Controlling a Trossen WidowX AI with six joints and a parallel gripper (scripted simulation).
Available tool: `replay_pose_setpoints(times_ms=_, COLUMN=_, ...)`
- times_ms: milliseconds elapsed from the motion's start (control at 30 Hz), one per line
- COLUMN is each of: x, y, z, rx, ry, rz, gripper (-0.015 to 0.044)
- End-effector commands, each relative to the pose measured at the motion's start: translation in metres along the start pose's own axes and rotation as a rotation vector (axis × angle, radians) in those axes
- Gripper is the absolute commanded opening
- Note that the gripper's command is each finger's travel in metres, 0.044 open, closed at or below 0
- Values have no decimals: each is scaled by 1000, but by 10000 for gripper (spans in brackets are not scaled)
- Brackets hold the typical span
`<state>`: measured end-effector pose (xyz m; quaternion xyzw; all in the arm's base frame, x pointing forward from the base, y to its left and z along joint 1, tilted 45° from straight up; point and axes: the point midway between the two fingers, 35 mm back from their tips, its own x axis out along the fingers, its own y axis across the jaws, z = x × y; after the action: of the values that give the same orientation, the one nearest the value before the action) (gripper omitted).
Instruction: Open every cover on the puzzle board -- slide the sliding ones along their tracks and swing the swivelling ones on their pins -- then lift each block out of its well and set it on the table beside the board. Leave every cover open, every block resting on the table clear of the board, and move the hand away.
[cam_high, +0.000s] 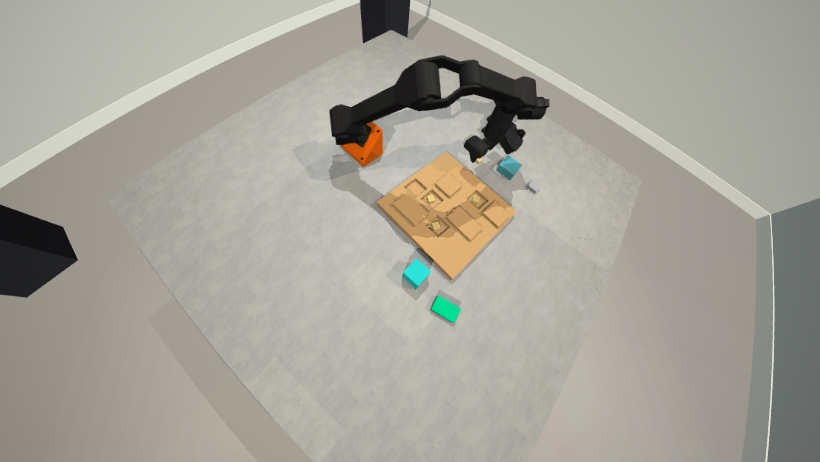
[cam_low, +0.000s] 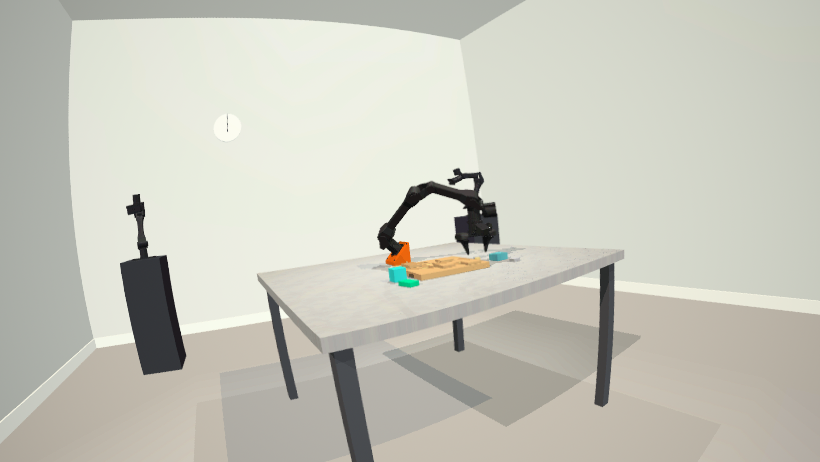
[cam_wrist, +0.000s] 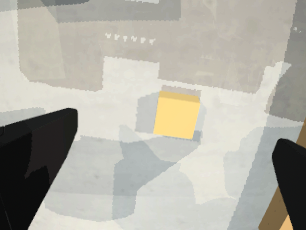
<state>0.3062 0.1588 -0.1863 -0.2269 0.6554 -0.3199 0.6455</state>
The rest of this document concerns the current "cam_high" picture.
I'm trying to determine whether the green rectangular block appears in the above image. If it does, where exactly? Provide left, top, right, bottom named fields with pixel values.
left=430, top=295, right=461, bottom=322

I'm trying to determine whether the cyan cube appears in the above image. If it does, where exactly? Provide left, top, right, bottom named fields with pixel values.
left=402, top=258, right=431, bottom=289

